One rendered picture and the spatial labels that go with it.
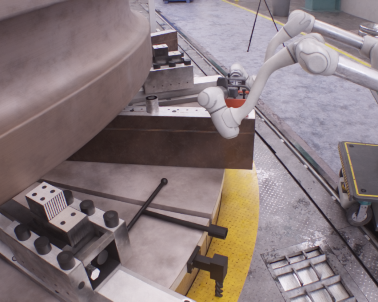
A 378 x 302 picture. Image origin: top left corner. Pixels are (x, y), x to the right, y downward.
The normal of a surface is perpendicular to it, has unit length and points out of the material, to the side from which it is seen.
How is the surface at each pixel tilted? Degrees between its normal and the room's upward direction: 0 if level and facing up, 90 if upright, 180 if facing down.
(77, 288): 90
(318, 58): 92
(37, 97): 38
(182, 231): 0
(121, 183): 0
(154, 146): 90
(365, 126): 0
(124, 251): 90
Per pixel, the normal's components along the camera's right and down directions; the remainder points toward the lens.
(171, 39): 0.59, 0.40
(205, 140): -0.15, 0.53
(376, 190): -0.04, -0.85
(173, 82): 0.24, 0.51
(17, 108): 0.50, -0.53
